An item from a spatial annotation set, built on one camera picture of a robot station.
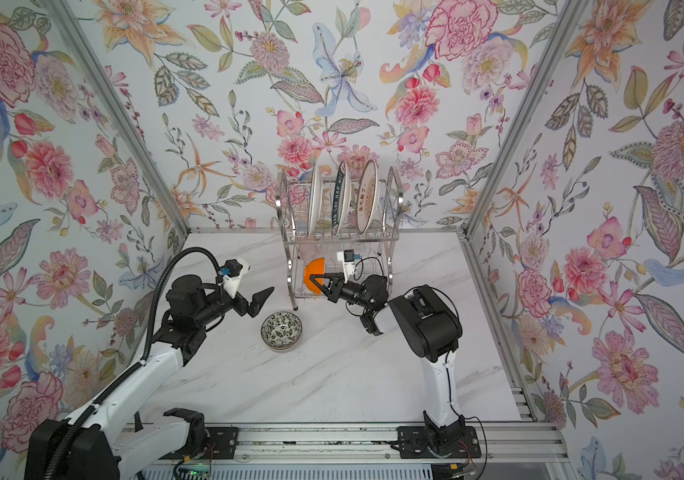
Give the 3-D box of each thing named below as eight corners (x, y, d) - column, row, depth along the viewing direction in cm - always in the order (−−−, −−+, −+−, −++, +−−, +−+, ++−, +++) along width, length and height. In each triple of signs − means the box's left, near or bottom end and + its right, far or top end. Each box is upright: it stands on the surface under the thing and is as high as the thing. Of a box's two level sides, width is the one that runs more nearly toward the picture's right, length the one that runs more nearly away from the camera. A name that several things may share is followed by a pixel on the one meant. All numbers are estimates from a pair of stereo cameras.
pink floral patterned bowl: (262, 352, 90) (257, 342, 85) (267, 321, 96) (263, 311, 91) (300, 352, 90) (298, 343, 85) (303, 321, 96) (301, 311, 91)
